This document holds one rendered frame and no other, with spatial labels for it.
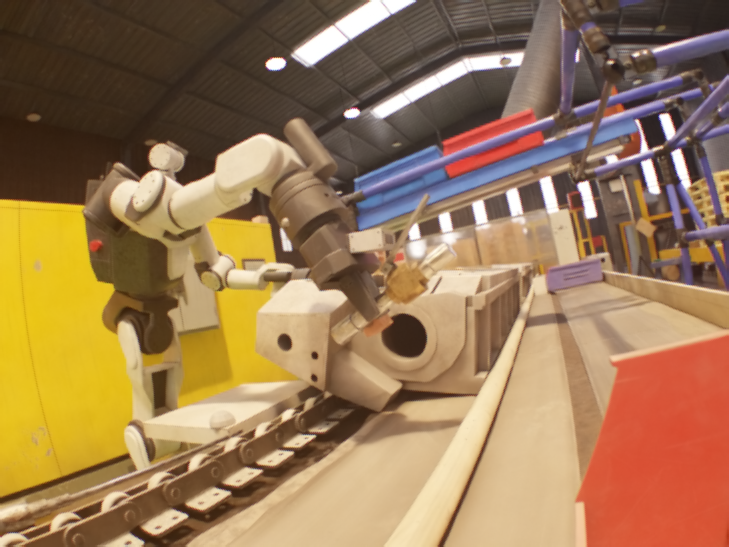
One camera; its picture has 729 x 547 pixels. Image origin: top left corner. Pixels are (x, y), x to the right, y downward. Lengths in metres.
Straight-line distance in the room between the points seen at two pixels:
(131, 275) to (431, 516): 0.98
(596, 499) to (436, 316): 0.49
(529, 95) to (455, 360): 7.71
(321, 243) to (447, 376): 0.33
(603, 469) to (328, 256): 0.36
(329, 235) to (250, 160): 0.16
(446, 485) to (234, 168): 0.46
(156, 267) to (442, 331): 0.75
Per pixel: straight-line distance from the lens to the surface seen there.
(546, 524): 0.33
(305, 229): 0.51
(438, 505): 0.32
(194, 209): 0.66
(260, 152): 0.54
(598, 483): 0.21
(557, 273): 2.38
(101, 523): 0.43
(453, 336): 0.65
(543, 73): 8.41
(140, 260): 1.10
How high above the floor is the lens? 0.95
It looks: 3 degrees up
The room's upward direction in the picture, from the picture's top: 11 degrees counter-clockwise
